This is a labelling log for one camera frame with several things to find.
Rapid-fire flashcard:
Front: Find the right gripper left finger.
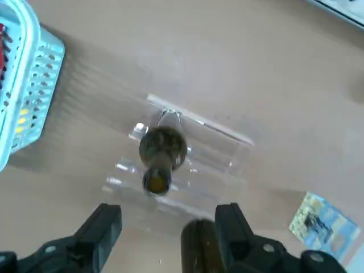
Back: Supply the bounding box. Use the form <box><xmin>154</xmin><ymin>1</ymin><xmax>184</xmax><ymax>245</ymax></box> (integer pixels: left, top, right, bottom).
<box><xmin>0</xmin><ymin>203</ymin><xmax>123</xmax><ymax>273</ymax></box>

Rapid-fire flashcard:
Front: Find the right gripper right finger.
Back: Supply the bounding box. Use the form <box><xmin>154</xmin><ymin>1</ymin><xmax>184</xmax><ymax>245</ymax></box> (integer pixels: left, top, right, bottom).
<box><xmin>214</xmin><ymin>202</ymin><xmax>346</xmax><ymax>273</ymax></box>

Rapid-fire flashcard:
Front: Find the brown sloping-shouldered wine bottle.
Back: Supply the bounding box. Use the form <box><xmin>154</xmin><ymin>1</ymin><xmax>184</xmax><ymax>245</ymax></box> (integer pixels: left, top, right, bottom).
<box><xmin>181</xmin><ymin>218</ymin><xmax>228</xmax><ymax>273</ymax></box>

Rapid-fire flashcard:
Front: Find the brown straight-shouldered wine bottle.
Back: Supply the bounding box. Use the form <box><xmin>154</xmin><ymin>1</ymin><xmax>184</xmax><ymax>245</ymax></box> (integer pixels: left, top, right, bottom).
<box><xmin>138</xmin><ymin>127</ymin><xmax>188</xmax><ymax>197</ymax></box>

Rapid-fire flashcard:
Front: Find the clear acrylic stepped shelf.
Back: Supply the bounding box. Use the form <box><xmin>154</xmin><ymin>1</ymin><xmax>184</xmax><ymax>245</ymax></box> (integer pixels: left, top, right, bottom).
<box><xmin>101</xmin><ymin>93</ymin><xmax>255</xmax><ymax>237</ymax></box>

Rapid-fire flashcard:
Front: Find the blue printed paper bag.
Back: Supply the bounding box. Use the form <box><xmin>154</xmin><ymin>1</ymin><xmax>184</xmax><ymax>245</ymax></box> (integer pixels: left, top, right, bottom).
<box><xmin>288</xmin><ymin>192</ymin><xmax>361</xmax><ymax>262</ymax></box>

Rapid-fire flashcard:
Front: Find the small yellow fruit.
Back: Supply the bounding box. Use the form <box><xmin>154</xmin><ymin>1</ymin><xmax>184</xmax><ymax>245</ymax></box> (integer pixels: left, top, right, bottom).
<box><xmin>15</xmin><ymin>107</ymin><xmax>29</xmax><ymax>134</ymax></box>

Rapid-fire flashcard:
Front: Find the light blue plastic basket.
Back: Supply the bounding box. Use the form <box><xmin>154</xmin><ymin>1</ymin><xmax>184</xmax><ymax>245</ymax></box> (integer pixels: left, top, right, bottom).
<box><xmin>0</xmin><ymin>0</ymin><xmax>65</xmax><ymax>171</ymax></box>

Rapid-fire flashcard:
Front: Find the white table edge rail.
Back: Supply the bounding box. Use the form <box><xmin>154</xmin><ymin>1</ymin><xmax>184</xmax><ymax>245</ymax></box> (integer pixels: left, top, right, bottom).
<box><xmin>301</xmin><ymin>0</ymin><xmax>364</xmax><ymax>31</ymax></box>

